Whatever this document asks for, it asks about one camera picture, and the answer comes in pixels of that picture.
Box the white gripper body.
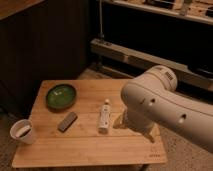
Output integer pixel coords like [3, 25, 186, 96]
[122, 108, 158, 137]

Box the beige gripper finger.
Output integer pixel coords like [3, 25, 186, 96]
[113, 115, 126, 129]
[144, 132, 155, 143]

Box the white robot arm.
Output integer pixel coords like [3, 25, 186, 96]
[113, 65, 213, 154]

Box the white tube with cap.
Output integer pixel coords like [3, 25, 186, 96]
[98, 99, 111, 134]

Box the wooden low table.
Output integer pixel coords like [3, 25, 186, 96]
[12, 79, 167, 168]

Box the dark grey rectangular block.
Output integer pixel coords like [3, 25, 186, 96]
[57, 112, 78, 132]

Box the green ceramic bowl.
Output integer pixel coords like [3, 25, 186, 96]
[45, 84, 77, 110]

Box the metal shelf rack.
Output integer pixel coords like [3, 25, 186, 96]
[90, 0, 213, 92]

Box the white cup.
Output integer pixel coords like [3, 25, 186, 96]
[10, 119, 36, 144]

